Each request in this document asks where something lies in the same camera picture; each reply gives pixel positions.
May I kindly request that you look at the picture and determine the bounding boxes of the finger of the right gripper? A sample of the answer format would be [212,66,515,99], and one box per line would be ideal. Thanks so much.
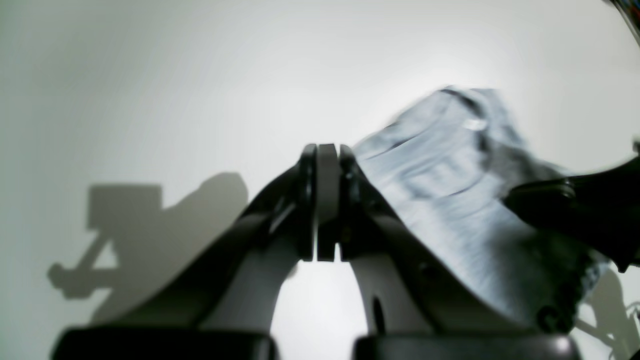
[503,157,640,273]

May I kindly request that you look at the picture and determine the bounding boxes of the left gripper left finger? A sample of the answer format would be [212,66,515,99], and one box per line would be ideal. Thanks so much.
[51,145,318,360]

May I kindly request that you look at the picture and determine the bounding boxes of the grey T-shirt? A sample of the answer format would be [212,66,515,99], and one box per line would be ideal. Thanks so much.
[353,86,610,332]

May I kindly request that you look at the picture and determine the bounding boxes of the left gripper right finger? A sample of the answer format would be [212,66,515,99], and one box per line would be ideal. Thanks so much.
[317,144,580,360]

